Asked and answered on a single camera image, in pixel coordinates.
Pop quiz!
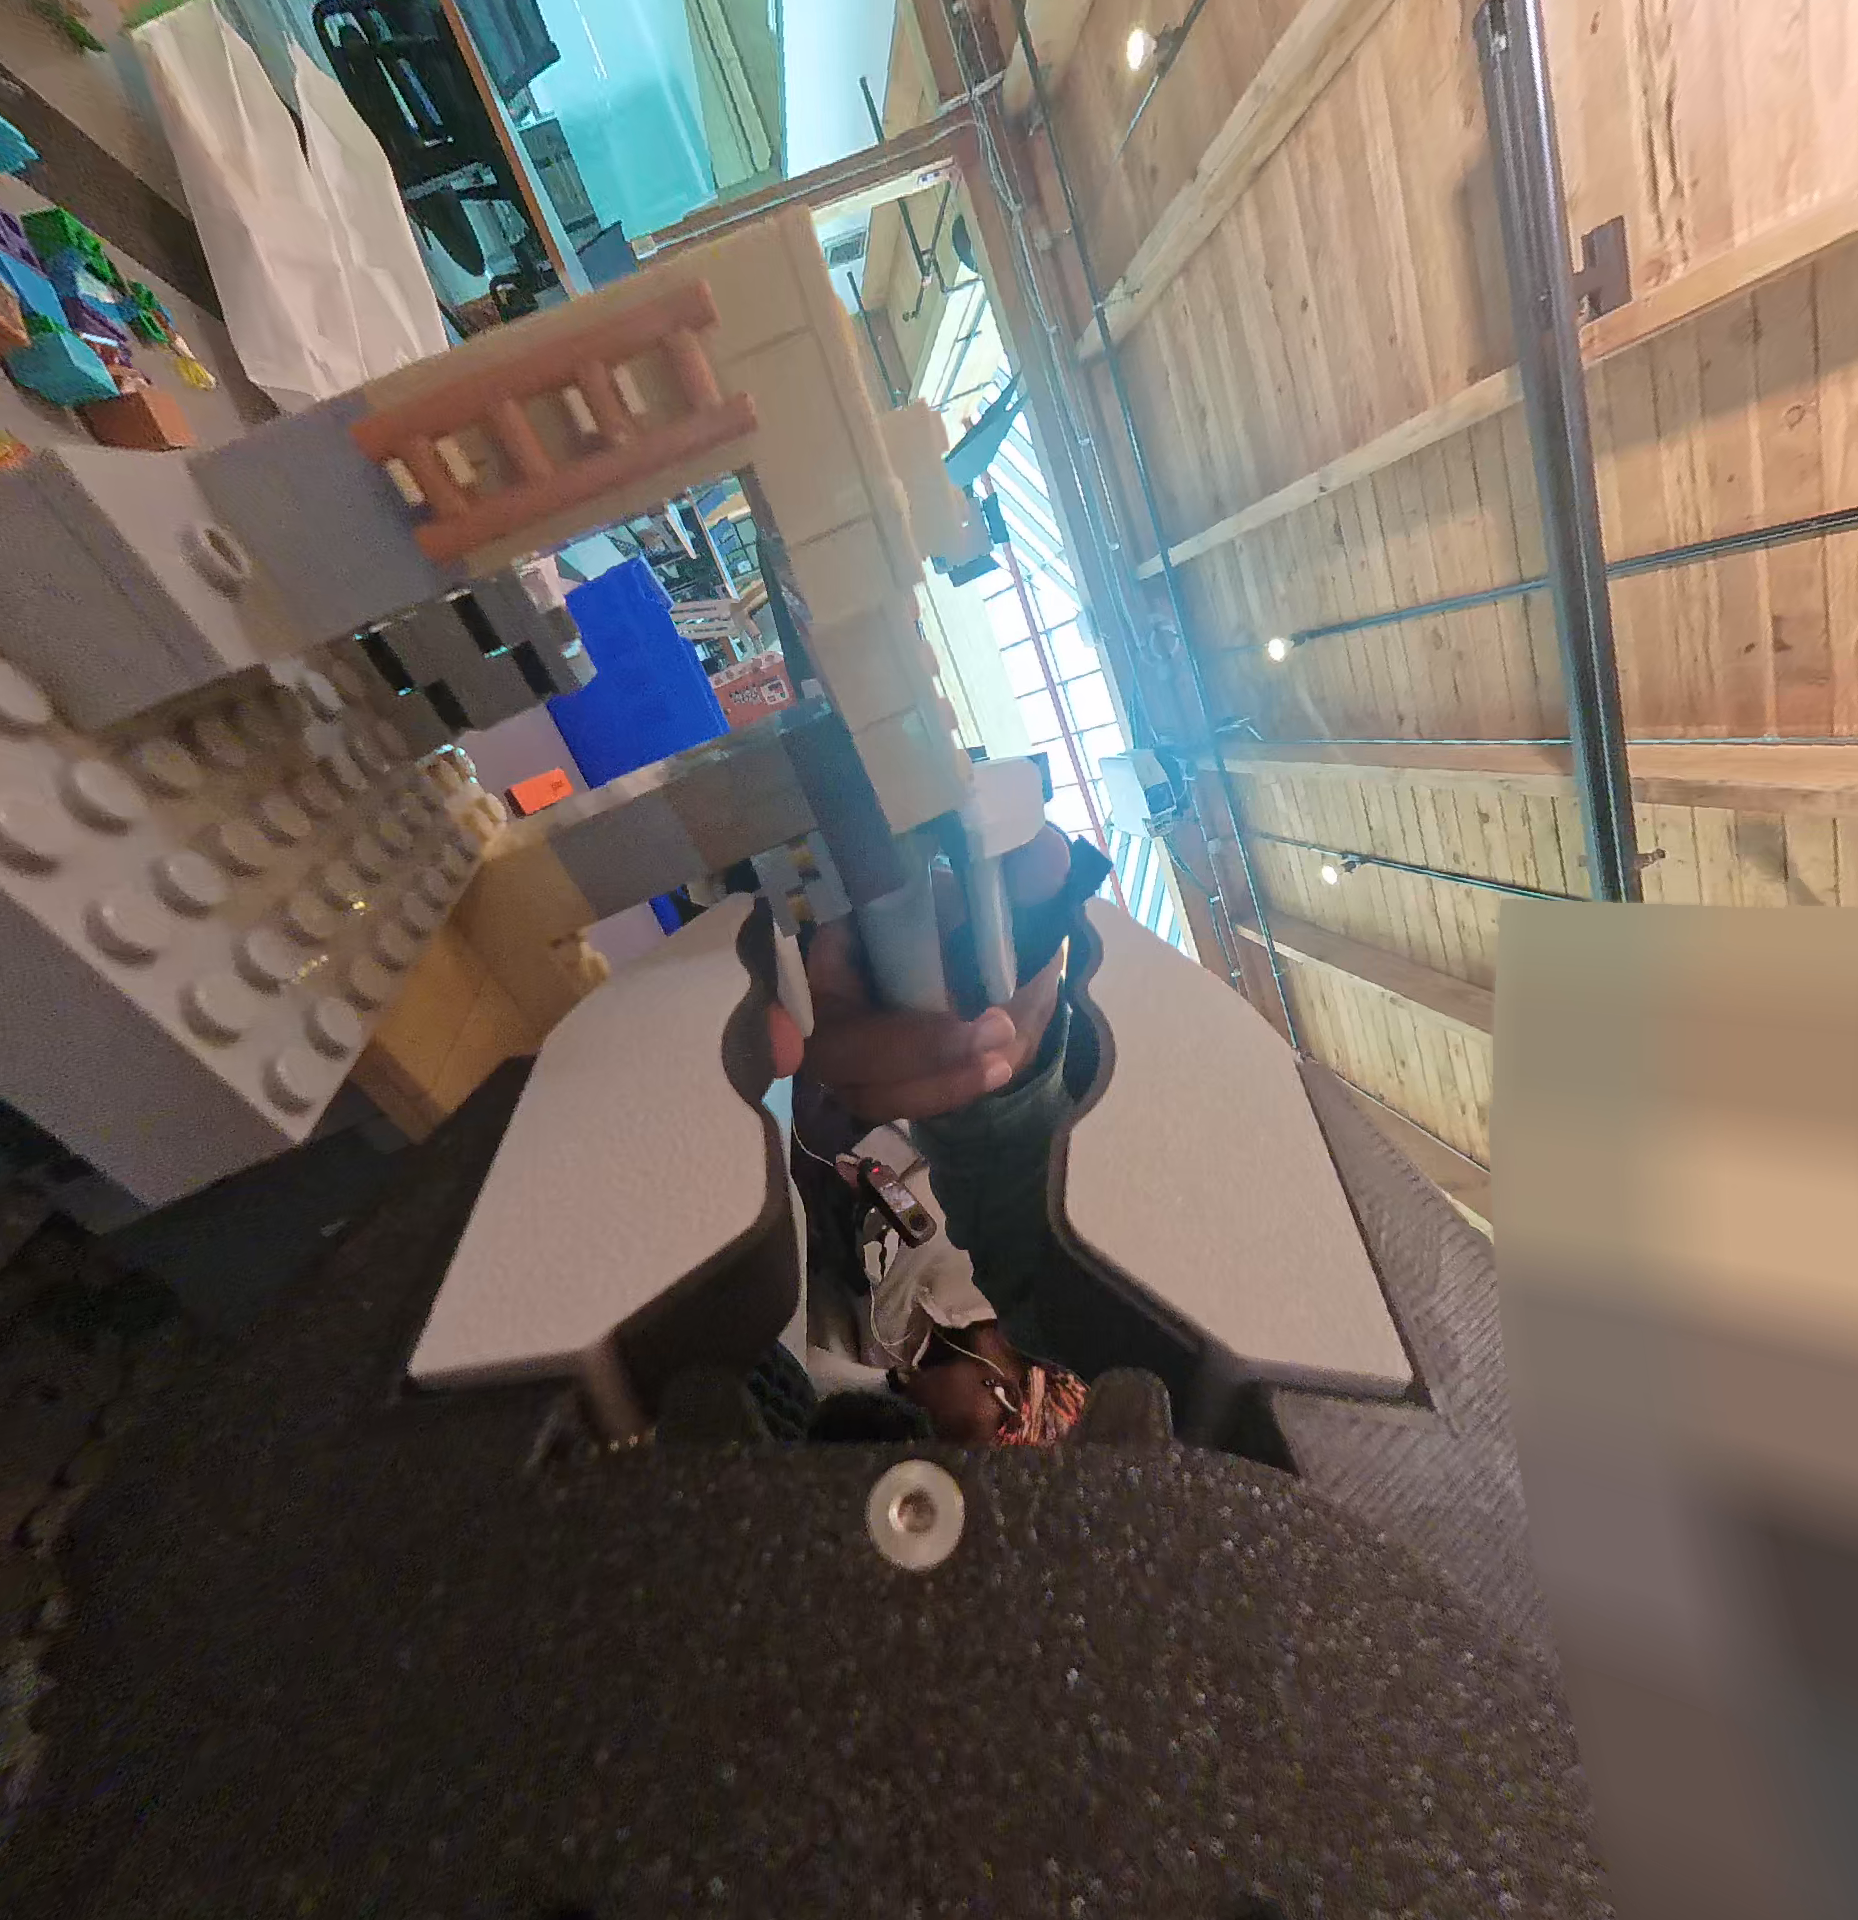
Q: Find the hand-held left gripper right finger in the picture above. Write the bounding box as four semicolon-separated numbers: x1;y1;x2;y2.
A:
1044;899;1435;1411

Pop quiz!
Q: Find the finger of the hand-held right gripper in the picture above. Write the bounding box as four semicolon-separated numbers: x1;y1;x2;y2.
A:
952;833;1022;1011
851;862;960;1021

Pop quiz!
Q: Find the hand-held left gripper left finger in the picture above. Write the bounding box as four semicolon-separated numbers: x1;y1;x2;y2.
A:
407;895;804;1443

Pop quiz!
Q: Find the toy brick castle model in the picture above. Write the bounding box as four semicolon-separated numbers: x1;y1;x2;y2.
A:
0;201;1055;1234

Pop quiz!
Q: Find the person's right forearm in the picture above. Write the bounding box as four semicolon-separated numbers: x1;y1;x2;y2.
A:
912;1034;1114;1367

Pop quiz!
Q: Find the person's right hand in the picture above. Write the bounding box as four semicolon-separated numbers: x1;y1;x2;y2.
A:
761;825;1075;1122

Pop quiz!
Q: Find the blue plastic storage bin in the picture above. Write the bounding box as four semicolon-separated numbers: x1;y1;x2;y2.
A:
547;559;737;939

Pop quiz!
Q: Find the metal ceiling pipe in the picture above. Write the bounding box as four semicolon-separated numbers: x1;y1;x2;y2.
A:
1474;0;1645;905

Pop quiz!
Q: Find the black office chair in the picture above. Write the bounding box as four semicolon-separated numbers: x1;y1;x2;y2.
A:
311;0;569;322

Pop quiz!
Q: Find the pile of colourful loose bricks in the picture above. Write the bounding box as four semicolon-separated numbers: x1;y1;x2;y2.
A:
0;101;218;467

